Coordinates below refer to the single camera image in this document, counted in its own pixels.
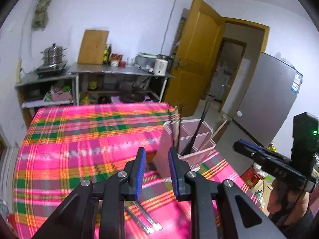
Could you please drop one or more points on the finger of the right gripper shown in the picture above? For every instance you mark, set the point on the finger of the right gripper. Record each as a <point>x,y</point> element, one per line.
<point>249,153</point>
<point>242,145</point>

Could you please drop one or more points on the yellow power strip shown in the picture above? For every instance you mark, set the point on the yellow power strip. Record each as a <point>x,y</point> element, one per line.
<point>18,71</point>

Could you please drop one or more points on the pink plastic utensil basket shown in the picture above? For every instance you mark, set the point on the pink plastic utensil basket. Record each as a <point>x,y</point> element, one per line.
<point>187,129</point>

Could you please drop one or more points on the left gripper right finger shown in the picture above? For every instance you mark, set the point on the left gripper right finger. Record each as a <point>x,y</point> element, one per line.
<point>183,185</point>

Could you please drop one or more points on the black wok pan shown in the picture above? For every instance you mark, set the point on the black wok pan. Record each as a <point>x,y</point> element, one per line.
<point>132,97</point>

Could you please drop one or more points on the red lidded jar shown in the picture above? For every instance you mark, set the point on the red lidded jar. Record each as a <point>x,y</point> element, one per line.
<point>115,59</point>

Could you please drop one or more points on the person's right hand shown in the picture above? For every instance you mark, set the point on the person's right hand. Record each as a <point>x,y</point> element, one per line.
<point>286,206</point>

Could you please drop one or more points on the pink small basket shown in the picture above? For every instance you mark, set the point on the pink small basket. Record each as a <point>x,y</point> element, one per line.
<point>58,94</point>

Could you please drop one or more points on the clear plastic storage box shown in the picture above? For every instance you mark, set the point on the clear plastic storage box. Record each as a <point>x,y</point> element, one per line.
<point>145,60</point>

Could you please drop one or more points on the low metal shelf stand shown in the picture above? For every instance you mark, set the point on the low metal shelf stand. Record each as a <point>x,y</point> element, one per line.
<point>34,92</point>

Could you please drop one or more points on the yellow wooden door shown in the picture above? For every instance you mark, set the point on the yellow wooden door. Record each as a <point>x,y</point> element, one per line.
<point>195,57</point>

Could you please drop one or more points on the wooden cutting board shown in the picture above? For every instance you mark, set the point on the wooden cutting board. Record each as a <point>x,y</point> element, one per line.
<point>92,47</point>

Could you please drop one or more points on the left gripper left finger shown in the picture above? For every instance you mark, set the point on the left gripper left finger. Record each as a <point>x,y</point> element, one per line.
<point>131,185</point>

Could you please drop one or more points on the black induction cooker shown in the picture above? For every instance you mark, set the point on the black induction cooker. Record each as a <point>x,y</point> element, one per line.
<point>53,68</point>

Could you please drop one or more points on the green hanging cloth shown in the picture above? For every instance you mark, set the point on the green hanging cloth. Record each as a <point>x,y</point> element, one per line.
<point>40,17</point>

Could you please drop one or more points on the white electric kettle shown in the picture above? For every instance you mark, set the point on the white electric kettle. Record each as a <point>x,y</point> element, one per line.
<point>162,63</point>

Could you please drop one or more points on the pink plaid tablecloth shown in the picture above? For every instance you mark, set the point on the pink plaid tablecloth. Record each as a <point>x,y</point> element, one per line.
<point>65,145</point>

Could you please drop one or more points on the stainless steel steamer pot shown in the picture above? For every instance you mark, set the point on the stainless steel steamer pot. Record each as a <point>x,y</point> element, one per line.
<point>53,54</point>

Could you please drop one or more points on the grey refrigerator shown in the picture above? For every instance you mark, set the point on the grey refrigerator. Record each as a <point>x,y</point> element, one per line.
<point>266,103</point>

